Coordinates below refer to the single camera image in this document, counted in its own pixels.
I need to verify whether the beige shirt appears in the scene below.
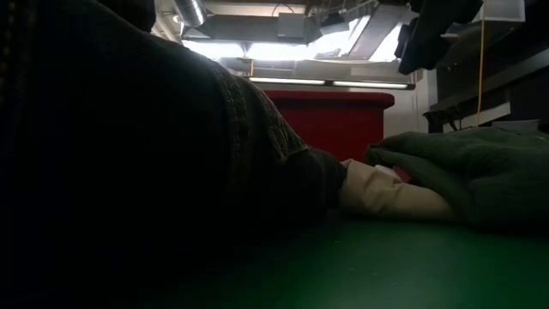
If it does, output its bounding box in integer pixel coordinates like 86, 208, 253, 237
337, 158, 456, 222

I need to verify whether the maroon shirt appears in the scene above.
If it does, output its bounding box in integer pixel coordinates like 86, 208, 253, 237
392, 166, 413, 184

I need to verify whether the black garment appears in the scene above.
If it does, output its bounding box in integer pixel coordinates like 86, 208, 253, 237
0, 0, 349, 309

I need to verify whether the dark green garment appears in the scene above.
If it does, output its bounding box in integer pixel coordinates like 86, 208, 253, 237
364, 126, 549, 236

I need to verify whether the red plastic laundry basket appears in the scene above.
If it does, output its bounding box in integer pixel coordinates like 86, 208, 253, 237
263, 88, 396, 163

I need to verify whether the silver overhead bar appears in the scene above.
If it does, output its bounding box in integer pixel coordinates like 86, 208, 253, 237
247, 76, 416, 90

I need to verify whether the bright ceiling light panel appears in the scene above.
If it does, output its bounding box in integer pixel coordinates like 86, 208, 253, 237
182, 39, 328, 61

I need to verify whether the green table mat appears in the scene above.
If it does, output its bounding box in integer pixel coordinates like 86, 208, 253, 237
162, 214, 549, 309

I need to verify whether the grey flat panel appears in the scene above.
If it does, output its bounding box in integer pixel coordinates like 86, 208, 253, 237
492, 118, 540, 132

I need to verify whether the round silver air duct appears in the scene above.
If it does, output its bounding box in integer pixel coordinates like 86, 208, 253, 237
173, 0, 209, 27

